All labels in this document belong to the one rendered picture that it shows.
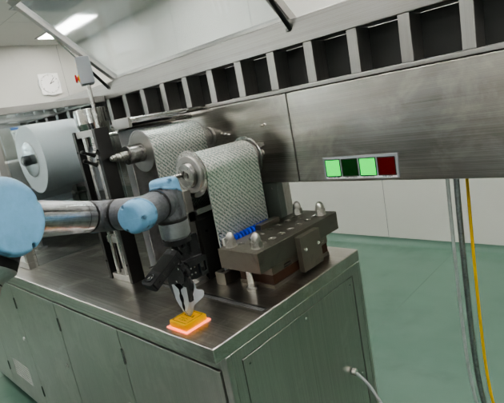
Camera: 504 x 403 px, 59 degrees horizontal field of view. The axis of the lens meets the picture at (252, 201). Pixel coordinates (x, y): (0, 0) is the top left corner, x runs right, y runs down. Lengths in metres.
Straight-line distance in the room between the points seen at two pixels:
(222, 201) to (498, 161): 0.76
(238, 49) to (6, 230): 1.12
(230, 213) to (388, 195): 2.79
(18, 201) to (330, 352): 1.04
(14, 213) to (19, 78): 6.44
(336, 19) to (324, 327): 0.90
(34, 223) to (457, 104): 0.98
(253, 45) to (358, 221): 2.94
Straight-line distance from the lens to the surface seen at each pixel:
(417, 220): 4.01
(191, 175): 1.34
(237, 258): 1.27
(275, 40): 1.50
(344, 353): 1.53
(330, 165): 1.42
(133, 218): 1.00
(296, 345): 1.31
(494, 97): 1.21
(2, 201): 0.70
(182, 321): 1.19
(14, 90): 7.06
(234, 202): 1.41
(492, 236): 3.86
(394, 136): 1.30
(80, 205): 1.04
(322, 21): 1.40
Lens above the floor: 1.42
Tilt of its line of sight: 12 degrees down
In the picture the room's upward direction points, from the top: 11 degrees counter-clockwise
